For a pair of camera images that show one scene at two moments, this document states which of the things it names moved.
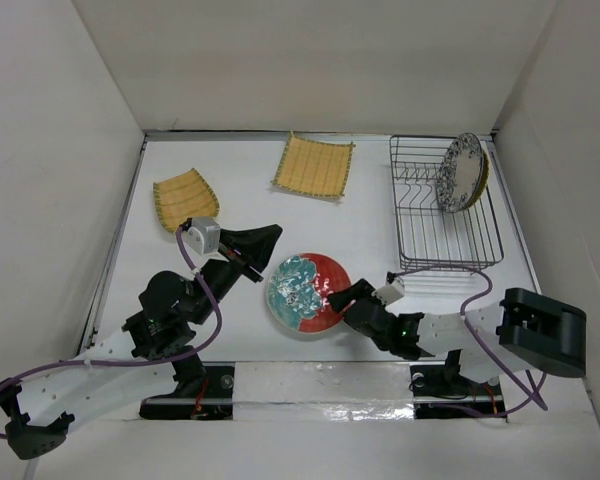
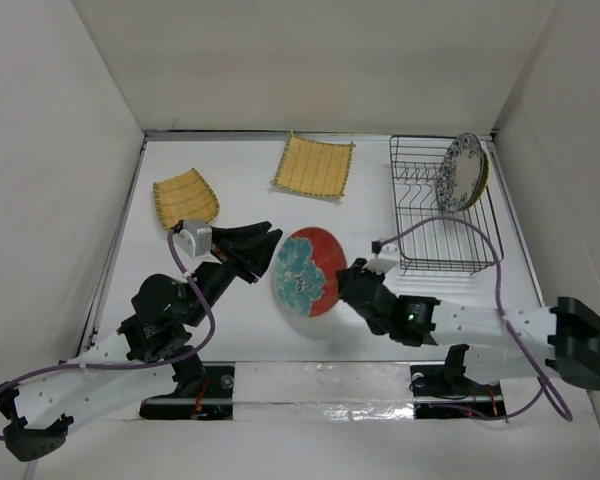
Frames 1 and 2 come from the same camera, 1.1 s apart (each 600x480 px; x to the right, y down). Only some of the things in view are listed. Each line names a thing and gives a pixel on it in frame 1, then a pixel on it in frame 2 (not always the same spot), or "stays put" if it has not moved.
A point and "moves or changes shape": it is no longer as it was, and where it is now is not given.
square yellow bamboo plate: x=314 y=166 stays put
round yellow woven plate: x=484 y=183 stays put
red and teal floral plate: x=298 y=290 moves or changes shape
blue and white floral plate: x=460 y=175 stays put
